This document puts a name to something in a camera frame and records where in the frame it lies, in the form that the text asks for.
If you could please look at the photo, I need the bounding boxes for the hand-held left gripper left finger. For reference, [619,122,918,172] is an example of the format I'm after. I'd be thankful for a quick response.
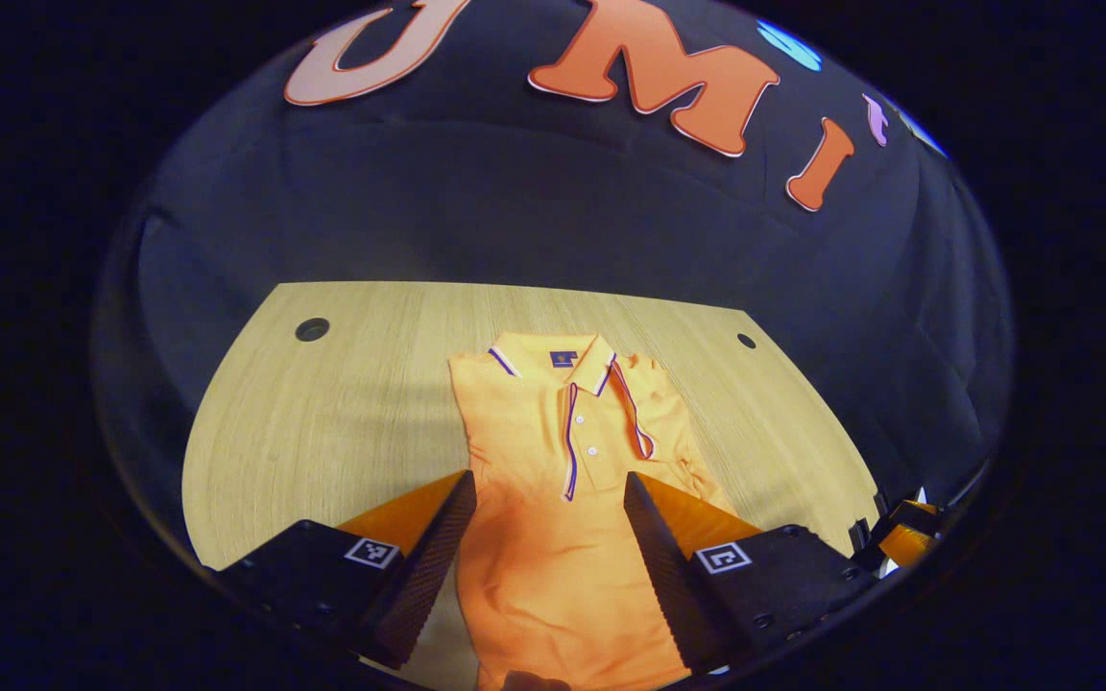
[212,470,478,671]

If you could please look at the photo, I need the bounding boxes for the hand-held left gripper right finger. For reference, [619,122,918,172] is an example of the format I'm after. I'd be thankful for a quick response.
[623,470,878,675]

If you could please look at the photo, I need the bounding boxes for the orange polo T-shirt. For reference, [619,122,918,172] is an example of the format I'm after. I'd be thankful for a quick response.
[447,331,741,691]

